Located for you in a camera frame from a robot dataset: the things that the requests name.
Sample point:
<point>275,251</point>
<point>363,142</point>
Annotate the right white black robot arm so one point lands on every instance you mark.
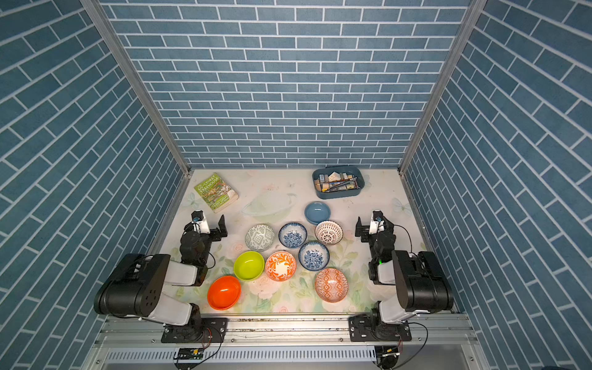
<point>421,285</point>

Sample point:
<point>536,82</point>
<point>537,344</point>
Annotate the green cover book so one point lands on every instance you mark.
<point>216,193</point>

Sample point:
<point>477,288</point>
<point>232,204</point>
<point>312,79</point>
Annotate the plain orange bowl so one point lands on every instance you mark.
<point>224,293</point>

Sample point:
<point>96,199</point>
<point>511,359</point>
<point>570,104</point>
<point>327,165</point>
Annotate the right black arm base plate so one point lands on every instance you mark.
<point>366,328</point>

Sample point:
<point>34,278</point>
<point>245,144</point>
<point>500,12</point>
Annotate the orange floral bowl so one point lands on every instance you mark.
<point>280,266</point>

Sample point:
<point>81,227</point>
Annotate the red geometric patterned bowl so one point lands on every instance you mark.
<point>331,285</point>

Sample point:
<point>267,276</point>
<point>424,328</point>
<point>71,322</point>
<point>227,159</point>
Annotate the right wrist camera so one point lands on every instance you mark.
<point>377,223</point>

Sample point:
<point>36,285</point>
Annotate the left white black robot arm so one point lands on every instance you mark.
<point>135,287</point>

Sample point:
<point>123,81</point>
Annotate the left green circuit board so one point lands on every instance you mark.
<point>189,354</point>

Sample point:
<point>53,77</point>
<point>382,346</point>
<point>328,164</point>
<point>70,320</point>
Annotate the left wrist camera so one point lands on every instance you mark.
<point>200,223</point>

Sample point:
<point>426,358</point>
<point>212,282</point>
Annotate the aluminium mounting rail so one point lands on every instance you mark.
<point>290,329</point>

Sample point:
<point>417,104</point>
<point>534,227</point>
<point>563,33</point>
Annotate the green patterned white bowl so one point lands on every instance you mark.
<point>260,237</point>

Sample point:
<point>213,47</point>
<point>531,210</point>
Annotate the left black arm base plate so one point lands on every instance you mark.
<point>208,330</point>

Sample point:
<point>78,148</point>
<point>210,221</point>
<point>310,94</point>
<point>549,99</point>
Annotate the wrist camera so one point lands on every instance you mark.
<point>200,223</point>
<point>377,223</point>

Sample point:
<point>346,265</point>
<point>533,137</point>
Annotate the teal plastic bin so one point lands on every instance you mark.
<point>340,169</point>

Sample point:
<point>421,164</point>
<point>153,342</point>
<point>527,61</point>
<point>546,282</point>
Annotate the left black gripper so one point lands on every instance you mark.
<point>210,232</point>

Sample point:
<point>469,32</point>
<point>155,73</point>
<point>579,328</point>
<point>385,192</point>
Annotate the white brown patterned bowl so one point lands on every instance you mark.
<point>328,232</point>

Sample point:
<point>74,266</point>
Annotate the blue floral bowl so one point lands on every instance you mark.
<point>293,235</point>
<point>314,256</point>

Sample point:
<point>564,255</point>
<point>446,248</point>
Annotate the plain blue bowl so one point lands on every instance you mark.
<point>317,212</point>

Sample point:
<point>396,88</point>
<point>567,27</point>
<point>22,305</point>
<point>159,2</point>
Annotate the art supplies in bin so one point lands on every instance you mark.
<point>336,182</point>

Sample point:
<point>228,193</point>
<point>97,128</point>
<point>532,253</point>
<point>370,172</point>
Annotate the lime green bowl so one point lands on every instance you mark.
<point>249,266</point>

